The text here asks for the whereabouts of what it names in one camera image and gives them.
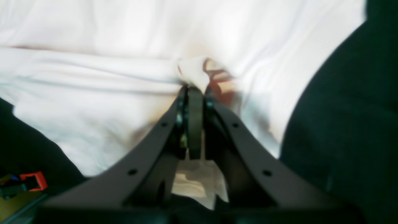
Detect light pink T-shirt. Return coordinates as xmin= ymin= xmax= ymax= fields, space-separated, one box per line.
xmin=0 ymin=0 xmax=367 ymax=211

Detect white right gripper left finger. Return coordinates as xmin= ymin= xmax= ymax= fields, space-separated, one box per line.
xmin=34 ymin=86 xmax=188 ymax=224

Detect orange black clamp, blue handles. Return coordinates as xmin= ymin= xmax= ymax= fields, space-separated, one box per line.
xmin=0 ymin=171 xmax=48 ymax=200

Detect black table cloth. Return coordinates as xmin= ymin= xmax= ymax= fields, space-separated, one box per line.
xmin=1 ymin=0 xmax=397 ymax=224

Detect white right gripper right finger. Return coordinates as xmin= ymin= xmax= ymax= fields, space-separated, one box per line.
xmin=188 ymin=87 xmax=366 ymax=224

